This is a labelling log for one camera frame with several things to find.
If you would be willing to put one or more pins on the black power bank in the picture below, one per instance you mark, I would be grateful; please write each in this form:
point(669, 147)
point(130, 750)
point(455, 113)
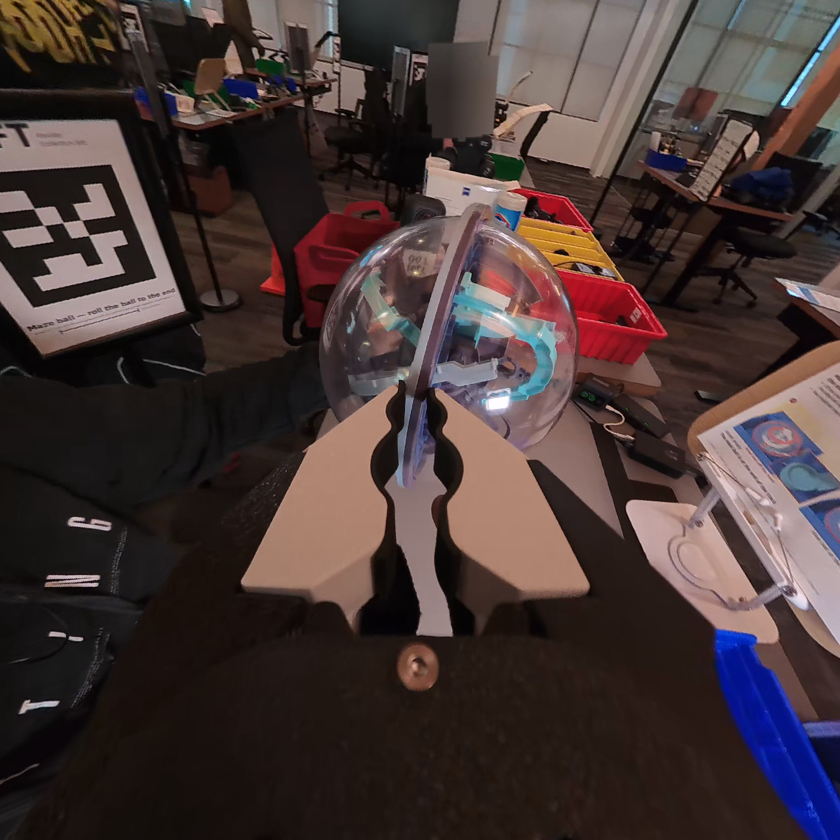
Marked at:
point(656, 454)

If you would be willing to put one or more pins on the yellow plastic bin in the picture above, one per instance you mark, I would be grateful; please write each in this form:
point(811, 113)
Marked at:
point(564, 243)

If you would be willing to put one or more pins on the red ribbed plastic bin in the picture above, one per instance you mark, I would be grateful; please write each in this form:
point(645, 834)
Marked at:
point(610, 321)

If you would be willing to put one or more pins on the instruction board on wooden stand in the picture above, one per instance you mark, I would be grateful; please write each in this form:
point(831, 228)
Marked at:
point(787, 472)

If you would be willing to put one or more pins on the orange traffic cone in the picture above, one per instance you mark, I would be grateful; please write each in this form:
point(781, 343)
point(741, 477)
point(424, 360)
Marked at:
point(275, 279)

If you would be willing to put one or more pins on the black monitor screen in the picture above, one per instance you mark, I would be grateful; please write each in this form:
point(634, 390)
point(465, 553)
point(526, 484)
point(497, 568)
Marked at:
point(394, 29)

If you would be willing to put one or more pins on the white cardboard box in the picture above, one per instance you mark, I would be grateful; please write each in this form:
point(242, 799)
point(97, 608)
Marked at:
point(453, 184)

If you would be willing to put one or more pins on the wooden top office desk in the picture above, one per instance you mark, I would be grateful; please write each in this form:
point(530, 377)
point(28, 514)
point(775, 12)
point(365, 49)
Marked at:
point(216, 117)
point(722, 200)

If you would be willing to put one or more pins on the person's left forearm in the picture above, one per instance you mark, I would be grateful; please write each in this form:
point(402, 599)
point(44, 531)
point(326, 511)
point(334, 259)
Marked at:
point(164, 426)

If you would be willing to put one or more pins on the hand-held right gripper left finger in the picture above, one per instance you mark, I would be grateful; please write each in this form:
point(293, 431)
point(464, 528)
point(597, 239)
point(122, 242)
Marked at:
point(315, 525)

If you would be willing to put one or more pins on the clear plastic maze ball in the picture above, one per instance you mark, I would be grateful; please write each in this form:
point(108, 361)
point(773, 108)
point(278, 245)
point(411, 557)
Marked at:
point(499, 328)

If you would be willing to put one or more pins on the black framed marker sign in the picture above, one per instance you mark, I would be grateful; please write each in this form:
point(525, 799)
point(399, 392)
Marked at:
point(79, 229)

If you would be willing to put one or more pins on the small red plastic bin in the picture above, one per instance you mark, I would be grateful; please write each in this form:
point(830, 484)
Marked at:
point(558, 207)

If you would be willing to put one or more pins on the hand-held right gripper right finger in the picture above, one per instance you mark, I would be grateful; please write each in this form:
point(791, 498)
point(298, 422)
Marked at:
point(518, 525)

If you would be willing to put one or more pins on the wipes canister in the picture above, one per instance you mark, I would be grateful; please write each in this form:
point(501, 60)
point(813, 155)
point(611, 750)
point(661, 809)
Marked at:
point(510, 213)

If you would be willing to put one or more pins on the black battery charger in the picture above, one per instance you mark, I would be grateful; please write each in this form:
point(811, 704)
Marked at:
point(594, 394)

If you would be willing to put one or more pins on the black mesh office chair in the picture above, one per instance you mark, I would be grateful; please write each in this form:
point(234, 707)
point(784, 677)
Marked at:
point(282, 197)

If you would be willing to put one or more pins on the blue plastic bin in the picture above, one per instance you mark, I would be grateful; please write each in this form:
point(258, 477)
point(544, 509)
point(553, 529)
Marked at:
point(774, 754)

